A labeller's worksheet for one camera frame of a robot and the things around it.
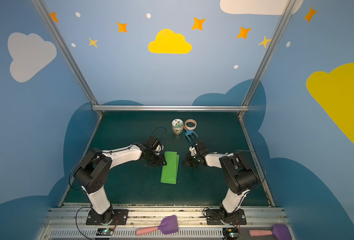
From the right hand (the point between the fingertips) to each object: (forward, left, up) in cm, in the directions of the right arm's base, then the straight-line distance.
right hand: (181, 161), depth 93 cm
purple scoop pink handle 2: (-34, -50, -1) cm, 60 cm away
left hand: (-3, +10, +2) cm, 10 cm away
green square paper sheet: (-7, +7, 0) cm, 10 cm away
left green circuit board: (-39, +36, -2) cm, 53 cm away
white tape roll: (+35, -6, 0) cm, 36 cm away
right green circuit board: (-36, -26, -2) cm, 44 cm away
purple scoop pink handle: (-34, +5, 0) cm, 35 cm away
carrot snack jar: (+24, +4, +6) cm, 25 cm away
